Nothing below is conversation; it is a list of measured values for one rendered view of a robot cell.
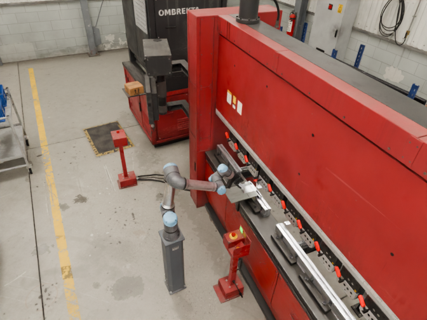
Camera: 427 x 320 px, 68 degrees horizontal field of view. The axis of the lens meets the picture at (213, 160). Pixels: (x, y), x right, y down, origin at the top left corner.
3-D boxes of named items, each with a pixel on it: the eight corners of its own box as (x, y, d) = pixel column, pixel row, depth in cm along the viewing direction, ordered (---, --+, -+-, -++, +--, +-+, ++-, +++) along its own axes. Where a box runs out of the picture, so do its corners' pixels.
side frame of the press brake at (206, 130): (189, 195, 426) (186, 9, 285) (246, 180, 453) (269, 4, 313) (196, 208, 408) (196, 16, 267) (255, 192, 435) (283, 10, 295)
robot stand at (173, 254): (169, 295, 314) (165, 246, 267) (163, 280, 326) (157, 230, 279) (187, 287, 321) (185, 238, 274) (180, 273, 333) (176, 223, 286)
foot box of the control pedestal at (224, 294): (212, 286, 323) (213, 279, 316) (234, 277, 332) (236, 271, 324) (220, 303, 309) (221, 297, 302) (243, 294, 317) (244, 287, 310)
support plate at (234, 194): (222, 190, 291) (222, 189, 291) (248, 183, 300) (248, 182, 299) (231, 203, 278) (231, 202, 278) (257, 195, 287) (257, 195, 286)
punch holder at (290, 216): (283, 214, 245) (286, 199, 235) (292, 211, 248) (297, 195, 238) (294, 228, 234) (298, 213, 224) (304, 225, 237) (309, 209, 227)
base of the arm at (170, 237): (166, 244, 268) (165, 236, 262) (160, 231, 279) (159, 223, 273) (182, 237, 274) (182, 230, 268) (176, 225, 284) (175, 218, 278)
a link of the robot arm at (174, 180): (171, 180, 233) (229, 186, 255) (168, 171, 241) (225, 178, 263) (166, 192, 239) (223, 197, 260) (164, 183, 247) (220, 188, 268)
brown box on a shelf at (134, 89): (122, 89, 451) (121, 80, 444) (140, 86, 461) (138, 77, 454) (128, 98, 431) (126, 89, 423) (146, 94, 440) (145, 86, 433)
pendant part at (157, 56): (149, 112, 379) (142, 38, 327) (170, 110, 383) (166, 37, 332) (152, 134, 340) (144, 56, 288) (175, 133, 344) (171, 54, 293)
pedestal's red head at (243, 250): (222, 242, 286) (223, 229, 275) (238, 237, 291) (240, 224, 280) (232, 260, 271) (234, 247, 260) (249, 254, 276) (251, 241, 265)
